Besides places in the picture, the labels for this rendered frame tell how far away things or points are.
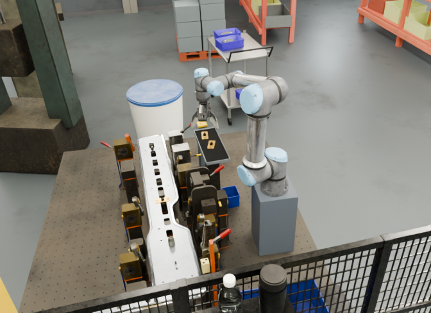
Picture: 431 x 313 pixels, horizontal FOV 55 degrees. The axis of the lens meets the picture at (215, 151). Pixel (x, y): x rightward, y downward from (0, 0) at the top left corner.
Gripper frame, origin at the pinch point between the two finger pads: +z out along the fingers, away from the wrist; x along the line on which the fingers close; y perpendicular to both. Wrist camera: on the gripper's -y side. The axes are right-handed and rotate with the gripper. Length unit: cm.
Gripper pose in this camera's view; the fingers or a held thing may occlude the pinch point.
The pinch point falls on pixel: (204, 130)
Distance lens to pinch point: 232.8
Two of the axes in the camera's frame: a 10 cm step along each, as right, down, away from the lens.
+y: 0.6, -5.6, 8.3
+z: 0.4, 8.3, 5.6
